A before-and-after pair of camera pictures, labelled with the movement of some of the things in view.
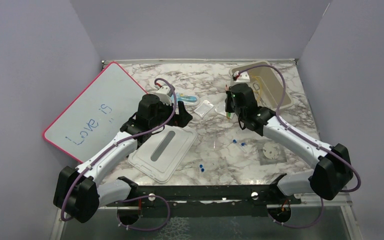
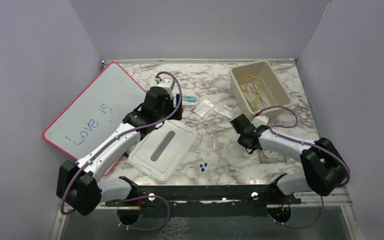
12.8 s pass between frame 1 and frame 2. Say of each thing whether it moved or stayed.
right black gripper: moved
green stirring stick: moved
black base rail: stayed
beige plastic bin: stayed
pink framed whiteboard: stayed
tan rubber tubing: stayed
